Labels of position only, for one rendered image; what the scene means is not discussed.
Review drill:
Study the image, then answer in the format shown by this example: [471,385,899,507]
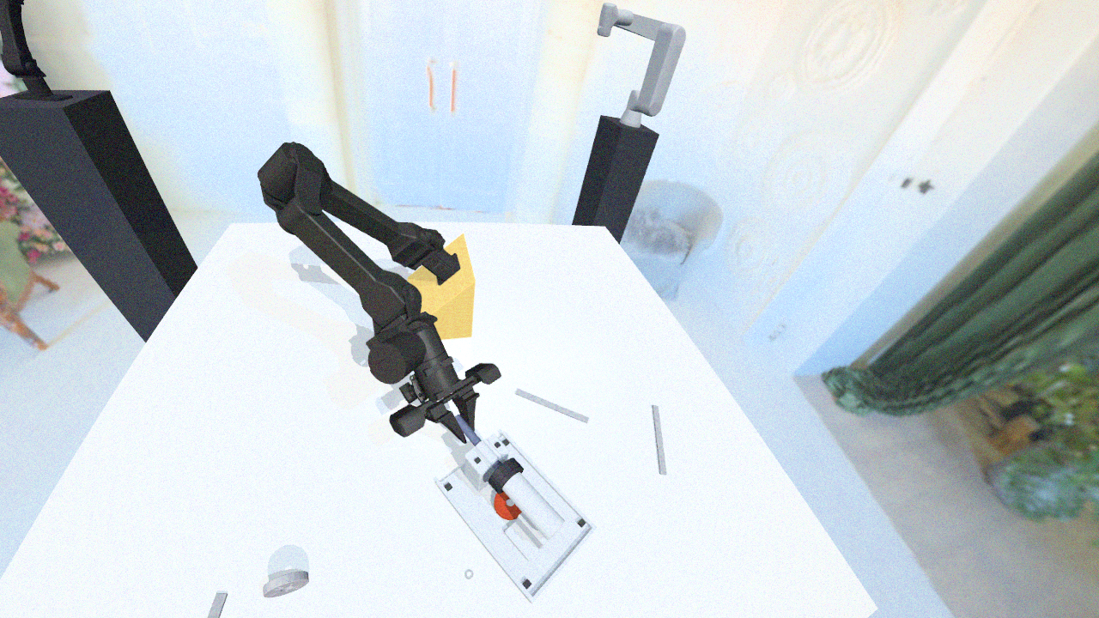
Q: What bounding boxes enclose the red-brown ring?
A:
[493,492,522,520]

